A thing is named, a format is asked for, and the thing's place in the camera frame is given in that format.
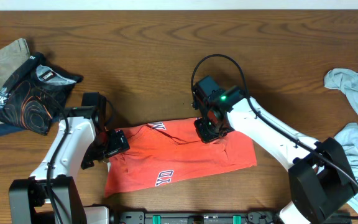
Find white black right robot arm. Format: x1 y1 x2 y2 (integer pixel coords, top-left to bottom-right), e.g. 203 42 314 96
191 76 358 223

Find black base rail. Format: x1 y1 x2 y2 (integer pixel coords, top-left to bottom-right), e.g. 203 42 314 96
109 210 282 224

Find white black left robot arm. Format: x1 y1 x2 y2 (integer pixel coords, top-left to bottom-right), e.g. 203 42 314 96
9 92 130 223

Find black orange patterned shirt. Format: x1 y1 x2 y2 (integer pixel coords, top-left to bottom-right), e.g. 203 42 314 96
0 52 83 135

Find red t-shirt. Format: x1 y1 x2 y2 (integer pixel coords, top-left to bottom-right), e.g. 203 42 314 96
104 118 257 197

